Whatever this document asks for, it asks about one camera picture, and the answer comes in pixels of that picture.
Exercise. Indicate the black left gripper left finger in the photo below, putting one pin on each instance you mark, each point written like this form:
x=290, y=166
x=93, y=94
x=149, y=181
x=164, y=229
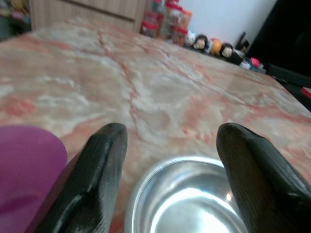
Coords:
x=90, y=184

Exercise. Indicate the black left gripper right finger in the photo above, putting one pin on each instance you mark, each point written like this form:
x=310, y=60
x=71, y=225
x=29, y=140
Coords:
x=262, y=184

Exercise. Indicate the purple plastic cup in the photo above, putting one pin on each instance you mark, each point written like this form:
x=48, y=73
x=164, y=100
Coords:
x=24, y=174

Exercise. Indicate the stainless steel bowl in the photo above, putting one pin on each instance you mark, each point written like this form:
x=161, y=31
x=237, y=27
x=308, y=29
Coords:
x=187, y=199

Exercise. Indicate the black chair with red trim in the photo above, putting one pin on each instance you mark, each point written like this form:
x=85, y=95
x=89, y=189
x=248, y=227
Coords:
x=295, y=82

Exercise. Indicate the pink small object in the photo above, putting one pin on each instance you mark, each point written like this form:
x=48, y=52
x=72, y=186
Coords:
x=255, y=62

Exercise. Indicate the black-haired doll figurine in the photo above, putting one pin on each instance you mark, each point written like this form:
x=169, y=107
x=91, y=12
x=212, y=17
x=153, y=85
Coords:
x=200, y=41
x=227, y=50

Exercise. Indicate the orange round figurine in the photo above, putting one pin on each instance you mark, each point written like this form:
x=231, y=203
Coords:
x=215, y=46

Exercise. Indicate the clear jar with red lid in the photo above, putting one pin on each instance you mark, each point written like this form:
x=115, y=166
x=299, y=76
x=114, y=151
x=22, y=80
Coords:
x=149, y=26
x=179, y=34

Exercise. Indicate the wooden slatted cabinet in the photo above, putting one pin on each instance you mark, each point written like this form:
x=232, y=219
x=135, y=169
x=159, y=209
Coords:
x=82, y=13

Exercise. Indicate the clear jar with orange lid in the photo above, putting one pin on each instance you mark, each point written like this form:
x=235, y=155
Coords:
x=185, y=18

